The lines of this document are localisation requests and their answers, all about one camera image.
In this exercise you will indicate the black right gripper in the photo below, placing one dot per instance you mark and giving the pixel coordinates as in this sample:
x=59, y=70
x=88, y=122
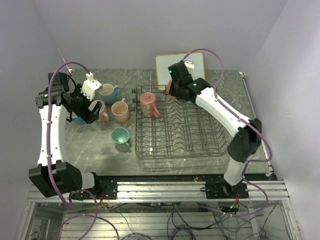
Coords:
x=173, y=92

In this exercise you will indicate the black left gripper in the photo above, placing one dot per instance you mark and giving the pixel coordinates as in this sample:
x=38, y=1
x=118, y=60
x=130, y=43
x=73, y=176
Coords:
x=88, y=115

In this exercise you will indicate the small coral mug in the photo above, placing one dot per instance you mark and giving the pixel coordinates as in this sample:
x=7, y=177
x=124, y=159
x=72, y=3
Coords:
x=168, y=87

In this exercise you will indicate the dark blue textured mug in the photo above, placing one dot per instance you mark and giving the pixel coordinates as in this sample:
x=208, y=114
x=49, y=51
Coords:
x=78, y=120

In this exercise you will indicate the pink faceted mug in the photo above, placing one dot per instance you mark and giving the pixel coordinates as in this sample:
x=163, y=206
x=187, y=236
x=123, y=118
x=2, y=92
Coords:
x=103, y=116

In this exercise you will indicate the light blue mug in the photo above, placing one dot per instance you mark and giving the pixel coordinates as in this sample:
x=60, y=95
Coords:
x=109, y=93

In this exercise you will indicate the pink patterned mug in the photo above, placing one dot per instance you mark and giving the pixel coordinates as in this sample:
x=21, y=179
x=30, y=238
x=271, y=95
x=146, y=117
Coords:
x=148, y=104

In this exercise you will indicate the salmon pink mug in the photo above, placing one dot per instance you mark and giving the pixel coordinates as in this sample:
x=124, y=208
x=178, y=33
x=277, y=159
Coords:
x=120, y=110

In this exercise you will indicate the mint green mug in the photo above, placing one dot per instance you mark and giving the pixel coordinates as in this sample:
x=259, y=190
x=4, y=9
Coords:
x=121, y=136

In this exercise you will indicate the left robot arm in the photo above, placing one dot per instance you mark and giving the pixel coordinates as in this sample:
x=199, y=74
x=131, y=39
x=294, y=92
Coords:
x=55, y=106

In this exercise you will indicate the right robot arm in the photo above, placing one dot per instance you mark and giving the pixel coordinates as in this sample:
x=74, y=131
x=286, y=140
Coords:
x=244, y=131

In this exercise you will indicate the yellow framed whiteboard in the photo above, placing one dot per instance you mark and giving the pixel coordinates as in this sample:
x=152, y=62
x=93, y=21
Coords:
x=163, y=61

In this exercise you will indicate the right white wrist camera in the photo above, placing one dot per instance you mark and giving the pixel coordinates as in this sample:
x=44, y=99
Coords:
x=189, y=65

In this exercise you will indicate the grey wire dish rack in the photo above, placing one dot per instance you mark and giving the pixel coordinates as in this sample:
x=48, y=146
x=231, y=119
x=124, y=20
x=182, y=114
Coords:
x=183, y=130

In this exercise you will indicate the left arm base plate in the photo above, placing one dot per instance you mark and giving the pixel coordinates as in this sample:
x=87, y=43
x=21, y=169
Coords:
x=104, y=188

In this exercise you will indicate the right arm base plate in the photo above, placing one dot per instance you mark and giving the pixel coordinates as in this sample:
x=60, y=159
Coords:
x=216, y=187

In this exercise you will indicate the aluminium frame rail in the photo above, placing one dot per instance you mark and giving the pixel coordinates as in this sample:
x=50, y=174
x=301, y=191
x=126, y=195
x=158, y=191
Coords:
x=139, y=192

